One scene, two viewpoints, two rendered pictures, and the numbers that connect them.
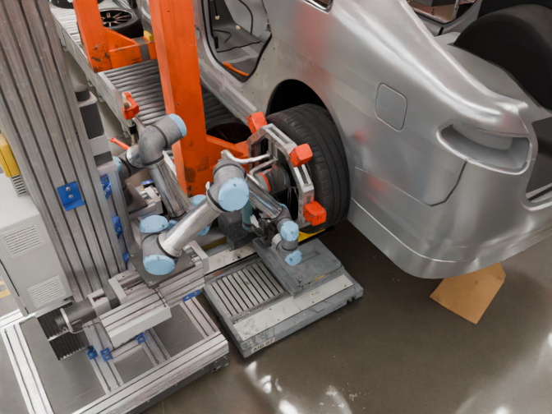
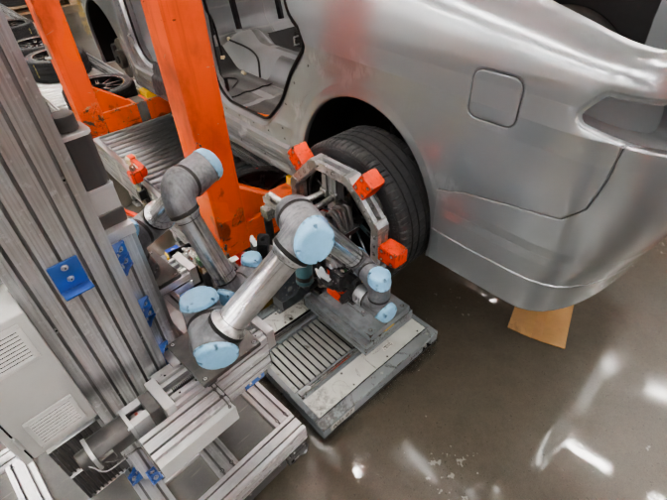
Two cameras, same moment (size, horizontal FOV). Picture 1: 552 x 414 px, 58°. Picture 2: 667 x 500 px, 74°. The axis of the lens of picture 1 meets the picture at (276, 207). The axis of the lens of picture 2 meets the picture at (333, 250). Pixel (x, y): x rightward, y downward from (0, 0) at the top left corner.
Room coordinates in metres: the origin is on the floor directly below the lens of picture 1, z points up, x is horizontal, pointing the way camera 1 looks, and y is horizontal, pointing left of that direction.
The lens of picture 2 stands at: (0.53, 0.25, 1.99)
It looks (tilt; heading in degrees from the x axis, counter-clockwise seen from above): 40 degrees down; 351
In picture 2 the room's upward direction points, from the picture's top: 3 degrees counter-clockwise
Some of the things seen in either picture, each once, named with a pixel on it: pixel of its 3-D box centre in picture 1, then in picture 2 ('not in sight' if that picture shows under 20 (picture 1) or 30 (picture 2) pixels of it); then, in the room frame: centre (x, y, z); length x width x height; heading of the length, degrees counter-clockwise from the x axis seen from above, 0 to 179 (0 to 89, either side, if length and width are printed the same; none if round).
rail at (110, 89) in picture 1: (137, 126); (147, 190); (3.48, 1.12, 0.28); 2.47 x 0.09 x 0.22; 32
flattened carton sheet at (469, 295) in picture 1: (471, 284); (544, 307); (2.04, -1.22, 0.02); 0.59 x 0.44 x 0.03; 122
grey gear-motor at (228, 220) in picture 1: (252, 222); (300, 276); (2.37, 0.15, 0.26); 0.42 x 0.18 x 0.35; 122
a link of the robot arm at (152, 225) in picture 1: (155, 233); (202, 311); (1.51, 0.51, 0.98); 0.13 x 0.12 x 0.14; 15
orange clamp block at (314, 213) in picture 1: (314, 213); (392, 253); (1.78, -0.18, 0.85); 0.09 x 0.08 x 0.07; 32
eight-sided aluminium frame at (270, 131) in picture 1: (278, 179); (336, 220); (2.05, -0.01, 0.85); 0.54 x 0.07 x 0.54; 32
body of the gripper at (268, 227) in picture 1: (270, 230); (346, 282); (1.66, 0.02, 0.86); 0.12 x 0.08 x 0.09; 32
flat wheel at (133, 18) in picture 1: (111, 29); (101, 95); (5.25, 1.75, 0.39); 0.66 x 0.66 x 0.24
